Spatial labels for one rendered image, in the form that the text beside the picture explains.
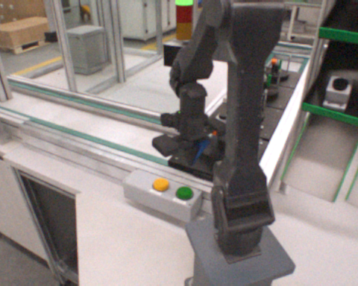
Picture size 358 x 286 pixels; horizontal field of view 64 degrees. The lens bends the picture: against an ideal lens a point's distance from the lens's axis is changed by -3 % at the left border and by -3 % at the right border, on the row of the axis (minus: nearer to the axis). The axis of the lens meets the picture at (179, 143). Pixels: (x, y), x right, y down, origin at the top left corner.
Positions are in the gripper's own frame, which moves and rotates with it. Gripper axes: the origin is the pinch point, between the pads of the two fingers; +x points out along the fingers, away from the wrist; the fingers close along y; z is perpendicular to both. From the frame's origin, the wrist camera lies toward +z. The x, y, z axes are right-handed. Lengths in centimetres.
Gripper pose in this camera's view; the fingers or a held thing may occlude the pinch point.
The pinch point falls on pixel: (191, 153)
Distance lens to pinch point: 72.1
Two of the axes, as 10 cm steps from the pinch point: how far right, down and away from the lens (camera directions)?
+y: -8.3, 3.0, -4.7
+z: -5.6, -4.5, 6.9
